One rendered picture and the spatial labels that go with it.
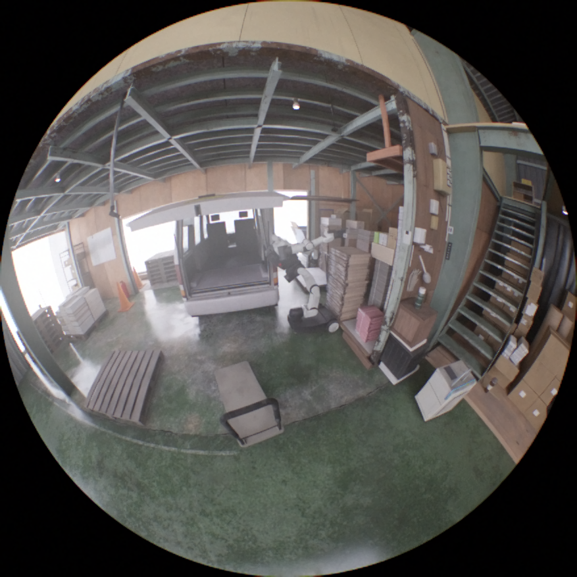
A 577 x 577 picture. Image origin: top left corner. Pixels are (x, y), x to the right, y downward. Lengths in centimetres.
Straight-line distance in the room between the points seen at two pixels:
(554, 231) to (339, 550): 542
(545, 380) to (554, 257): 261
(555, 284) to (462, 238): 337
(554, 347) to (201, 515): 368
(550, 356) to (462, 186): 230
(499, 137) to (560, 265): 329
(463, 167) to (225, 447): 358
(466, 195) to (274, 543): 344
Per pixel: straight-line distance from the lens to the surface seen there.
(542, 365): 303
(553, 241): 505
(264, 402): 99
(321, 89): 201
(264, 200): 124
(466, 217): 228
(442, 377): 178
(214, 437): 182
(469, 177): 236
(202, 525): 185
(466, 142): 251
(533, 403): 329
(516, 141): 236
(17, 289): 336
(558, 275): 509
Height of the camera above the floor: 164
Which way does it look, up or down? 26 degrees down
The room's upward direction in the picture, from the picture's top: 1 degrees counter-clockwise
